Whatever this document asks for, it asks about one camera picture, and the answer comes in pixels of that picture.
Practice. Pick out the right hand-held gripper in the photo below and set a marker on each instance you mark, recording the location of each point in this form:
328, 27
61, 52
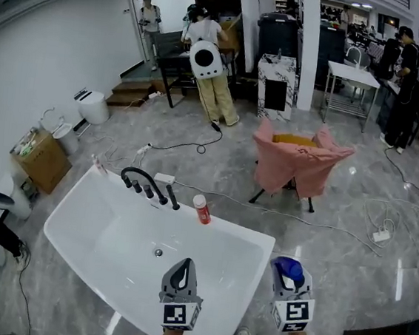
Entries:
292, 313

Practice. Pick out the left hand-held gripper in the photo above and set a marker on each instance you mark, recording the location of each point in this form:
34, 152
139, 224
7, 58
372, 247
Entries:
178, 314

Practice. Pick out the white bathtub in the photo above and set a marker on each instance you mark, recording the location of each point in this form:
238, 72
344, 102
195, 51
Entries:
119, 250

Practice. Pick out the black bathtub faucet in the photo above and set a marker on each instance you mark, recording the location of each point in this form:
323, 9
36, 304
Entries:
138, 170

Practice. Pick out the red bottle with white cap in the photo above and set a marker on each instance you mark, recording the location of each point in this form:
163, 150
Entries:
202, 210

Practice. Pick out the black faucet knob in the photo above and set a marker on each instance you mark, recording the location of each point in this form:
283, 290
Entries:
128, 183
149, 192
139, 187

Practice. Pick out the white power strip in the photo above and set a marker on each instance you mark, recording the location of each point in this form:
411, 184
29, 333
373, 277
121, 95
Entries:
143, 149
382, 234

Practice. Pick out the white power box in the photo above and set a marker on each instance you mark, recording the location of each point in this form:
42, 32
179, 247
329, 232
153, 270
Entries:
165, 177

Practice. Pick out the pink cloth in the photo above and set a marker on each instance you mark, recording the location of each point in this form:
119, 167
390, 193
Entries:
299, 163

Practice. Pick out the white and pink bottle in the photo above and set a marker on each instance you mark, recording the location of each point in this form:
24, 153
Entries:
100, 164

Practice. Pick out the black-legged chair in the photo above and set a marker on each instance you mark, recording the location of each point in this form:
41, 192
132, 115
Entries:
294, 139

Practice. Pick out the open cardboard box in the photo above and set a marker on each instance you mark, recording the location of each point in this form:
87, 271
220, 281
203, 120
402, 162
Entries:
46, 162

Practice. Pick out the small white bin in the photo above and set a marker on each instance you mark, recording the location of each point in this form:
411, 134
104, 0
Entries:
67, 138

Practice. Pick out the round white trash bin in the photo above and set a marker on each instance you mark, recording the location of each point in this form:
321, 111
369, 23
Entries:
94, 108

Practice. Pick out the wooden steps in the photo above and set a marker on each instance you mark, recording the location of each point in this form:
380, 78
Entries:
128, 93

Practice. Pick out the white round-window backpack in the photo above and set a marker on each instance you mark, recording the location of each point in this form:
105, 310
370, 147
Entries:
205, 60

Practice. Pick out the dark work table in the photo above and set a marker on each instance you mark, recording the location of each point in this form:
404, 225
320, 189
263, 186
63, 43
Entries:
169, 51

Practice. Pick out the large black barrel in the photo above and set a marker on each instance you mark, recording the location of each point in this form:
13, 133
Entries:
277, 40

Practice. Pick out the marble pattern pedestal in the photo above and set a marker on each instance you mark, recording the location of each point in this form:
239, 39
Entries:
277, 68

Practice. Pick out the steel frame sink table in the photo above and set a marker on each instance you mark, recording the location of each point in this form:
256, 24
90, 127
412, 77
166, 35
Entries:
353, 74

